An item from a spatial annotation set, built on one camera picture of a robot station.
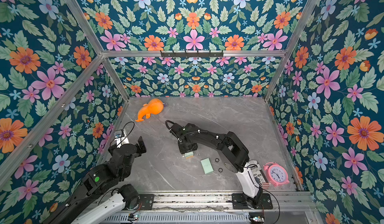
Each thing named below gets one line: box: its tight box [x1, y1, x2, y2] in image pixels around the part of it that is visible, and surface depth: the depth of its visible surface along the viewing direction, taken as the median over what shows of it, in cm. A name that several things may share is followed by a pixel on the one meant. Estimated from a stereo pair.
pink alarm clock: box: [263, 162, 290, 187], surface depth 82 cm
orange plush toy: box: [135, 98, 164, 122], surface depth 109 cm
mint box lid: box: [200, 157, 214, 175], surface depth 85 cm
